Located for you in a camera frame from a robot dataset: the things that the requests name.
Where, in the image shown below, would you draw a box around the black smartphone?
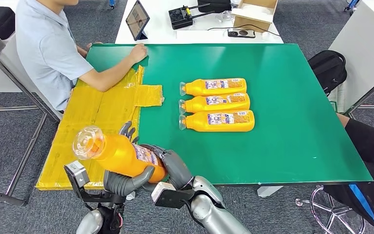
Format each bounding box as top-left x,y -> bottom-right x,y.
227,28 -> 256,39

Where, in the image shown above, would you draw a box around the yellow taped cardboard sheet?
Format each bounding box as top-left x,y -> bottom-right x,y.
36,65 -> 165,191

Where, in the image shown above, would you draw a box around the clear plastic piece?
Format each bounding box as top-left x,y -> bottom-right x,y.
215,11 -> 233,23

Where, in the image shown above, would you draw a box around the black router with antennas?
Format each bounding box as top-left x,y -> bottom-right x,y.
168,3 -> 216,30

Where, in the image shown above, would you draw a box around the black backpack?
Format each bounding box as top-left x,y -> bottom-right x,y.
307,50 -> 348,96

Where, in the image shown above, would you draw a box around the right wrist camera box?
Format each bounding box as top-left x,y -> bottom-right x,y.
150,181 -> 196,210

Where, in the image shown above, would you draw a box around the white side table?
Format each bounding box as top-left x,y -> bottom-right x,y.
328,0 -> 374,114

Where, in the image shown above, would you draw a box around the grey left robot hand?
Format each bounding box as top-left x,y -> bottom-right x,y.
103,121 -> 155,197

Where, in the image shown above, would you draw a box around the black cable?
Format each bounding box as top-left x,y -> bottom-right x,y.
207,24 -> 281,38

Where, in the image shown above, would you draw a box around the white table foot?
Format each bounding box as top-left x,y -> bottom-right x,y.
257,185 -> 284,198

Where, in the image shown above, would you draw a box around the person in black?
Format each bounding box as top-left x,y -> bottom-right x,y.
323,113 -> 374,234

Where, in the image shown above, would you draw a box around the chrome office chair base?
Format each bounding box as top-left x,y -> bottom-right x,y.
295,185 -> 367,234

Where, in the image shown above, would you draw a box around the orange detergent bottle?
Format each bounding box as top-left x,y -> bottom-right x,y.
178,110 -> 255,133
179,78 -> 247,97
178,93 -> 251,114
72,126 -> 168,184

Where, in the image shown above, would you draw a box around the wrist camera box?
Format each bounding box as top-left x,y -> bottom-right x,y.
150,181 -> 196,210
63,160 -> 91,191

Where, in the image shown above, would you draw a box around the seated person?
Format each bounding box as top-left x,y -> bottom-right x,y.
14,0 -> 149,112

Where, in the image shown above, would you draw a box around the black tablet on stand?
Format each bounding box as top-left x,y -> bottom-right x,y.
125,0 -> 150,41

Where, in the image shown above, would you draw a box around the black bag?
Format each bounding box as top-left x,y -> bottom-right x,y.
197,0 -> 232,14

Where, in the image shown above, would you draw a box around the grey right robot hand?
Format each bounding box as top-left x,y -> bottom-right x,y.
140,143 -> 194,194

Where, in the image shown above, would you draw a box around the open cardboard box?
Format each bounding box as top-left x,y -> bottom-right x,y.
231,0 -> 279,34

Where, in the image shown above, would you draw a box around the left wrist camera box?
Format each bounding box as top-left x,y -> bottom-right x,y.
63,160 -> 91,191

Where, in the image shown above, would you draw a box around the person's hand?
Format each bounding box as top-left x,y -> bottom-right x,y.
128,42 -> 149,64
86,41 -> 104,52

